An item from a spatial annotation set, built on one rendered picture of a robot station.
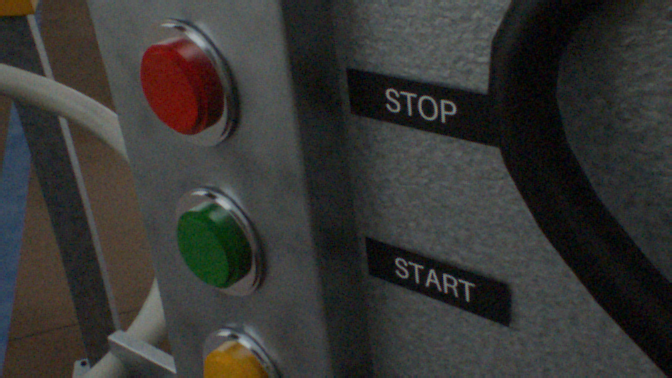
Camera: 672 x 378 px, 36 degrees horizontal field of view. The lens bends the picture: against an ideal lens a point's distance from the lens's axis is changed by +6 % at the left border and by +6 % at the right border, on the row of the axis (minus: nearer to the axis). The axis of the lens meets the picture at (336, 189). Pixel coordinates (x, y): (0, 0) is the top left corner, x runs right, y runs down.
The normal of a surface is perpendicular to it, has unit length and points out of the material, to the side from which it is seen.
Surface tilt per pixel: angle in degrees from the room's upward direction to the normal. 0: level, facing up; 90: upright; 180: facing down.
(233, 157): 90
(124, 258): 0
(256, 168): 90
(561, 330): 90
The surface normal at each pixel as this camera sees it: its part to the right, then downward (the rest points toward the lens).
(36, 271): -0.11, -0.88
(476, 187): -0.65, 0.42
